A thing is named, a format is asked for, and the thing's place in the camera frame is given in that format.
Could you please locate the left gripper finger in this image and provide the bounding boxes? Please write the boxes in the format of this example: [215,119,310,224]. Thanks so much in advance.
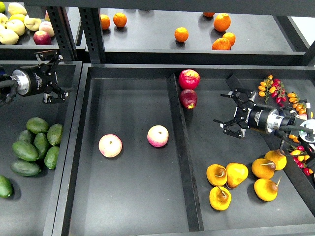
[34,50,63,74]
[43,83,73,103]

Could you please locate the bright red apple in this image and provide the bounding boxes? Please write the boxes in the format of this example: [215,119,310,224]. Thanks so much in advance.
[179,69,200,89]

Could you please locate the pink apple left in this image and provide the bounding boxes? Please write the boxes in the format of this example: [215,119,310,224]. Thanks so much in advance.
[98,134,123,158]

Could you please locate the orange on shelf left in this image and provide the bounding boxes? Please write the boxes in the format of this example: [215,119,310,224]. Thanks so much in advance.
[100,14,111,30]

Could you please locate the orange at shelf back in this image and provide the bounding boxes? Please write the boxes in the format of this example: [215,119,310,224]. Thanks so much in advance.
[203,12,215,18]

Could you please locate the cherry tomato bunch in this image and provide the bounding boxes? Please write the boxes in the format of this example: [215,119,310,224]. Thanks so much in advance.
[258,75,315,119]

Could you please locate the yellow pear with stem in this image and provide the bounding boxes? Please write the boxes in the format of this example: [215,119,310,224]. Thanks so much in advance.
[209,186,232,211]

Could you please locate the pink apple centre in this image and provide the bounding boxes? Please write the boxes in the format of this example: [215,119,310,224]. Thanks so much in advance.
[147,125,169,148]

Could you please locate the dark red apple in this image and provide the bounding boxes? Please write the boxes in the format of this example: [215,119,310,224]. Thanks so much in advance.
[179,89,198,109]

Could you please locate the red apple on shelf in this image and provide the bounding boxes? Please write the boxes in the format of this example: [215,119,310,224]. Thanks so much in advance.
[33,30,52,45]

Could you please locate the black tray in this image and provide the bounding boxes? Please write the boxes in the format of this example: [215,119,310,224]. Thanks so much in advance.
[53,64,315,236]
[0,61,82,236]

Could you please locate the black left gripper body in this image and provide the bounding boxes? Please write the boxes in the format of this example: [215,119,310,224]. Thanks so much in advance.
[12,64,57,96]

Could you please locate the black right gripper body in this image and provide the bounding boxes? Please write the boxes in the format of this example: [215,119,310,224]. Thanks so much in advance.
[234,102,283,134]

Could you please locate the dark green avocado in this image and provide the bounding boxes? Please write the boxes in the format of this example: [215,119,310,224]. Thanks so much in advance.
[12,141,39,162]

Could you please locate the pink peach on shelf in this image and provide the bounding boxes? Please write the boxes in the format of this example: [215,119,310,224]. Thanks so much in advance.
[39,21,55,37]

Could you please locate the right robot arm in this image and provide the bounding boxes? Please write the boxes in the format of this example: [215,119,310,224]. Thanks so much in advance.
[214,88,315,168]

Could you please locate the large orange on shelf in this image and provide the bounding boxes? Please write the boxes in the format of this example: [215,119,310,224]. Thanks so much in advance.
[214,13,231,32]

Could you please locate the pale yellow apple shelf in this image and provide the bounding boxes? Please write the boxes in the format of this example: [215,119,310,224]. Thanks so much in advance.
[24,15,42,31]

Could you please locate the orange shelf front right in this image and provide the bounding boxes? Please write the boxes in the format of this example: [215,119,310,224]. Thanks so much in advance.
[212,38,231,50]

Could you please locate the pale yellow pear shelf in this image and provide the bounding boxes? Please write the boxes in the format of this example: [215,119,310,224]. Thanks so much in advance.
[0,29,19,45]

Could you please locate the black centre tray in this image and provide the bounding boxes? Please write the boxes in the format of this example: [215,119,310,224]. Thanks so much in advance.
[53,64,315,236]

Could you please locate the tall yellow pear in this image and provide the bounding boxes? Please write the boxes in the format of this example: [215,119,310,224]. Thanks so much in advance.
[226,162,249,189]

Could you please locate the black left tray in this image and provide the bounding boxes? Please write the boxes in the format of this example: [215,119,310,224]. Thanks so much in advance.
[0,61,82,236]

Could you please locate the pink apple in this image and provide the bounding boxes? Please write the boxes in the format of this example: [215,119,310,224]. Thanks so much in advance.
[98,134,123,158]
[147,125,169,148]

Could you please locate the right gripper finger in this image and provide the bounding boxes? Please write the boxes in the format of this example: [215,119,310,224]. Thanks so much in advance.
[213,118,246,138]
[220,89,256,111]

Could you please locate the orange shelf small right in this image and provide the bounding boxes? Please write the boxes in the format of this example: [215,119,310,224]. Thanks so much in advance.
[222,32,236,47]

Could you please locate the pink apple right bin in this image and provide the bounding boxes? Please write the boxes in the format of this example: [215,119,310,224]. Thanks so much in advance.
[298,114,308,120]

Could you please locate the green avocado right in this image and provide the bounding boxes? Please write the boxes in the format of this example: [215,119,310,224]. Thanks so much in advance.
[47,123,63,146]

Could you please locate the orange on shelf centre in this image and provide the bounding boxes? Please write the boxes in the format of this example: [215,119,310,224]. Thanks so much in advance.
[174,27,189,43]

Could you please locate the black upper shelf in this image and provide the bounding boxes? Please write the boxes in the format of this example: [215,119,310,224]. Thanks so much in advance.
[0,0,315,67]

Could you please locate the green avocado top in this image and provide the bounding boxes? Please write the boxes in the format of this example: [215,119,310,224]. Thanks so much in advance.
[26,117,49,134]

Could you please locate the green avocado lower left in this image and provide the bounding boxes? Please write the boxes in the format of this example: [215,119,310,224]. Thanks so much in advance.
[0,175,13,198]

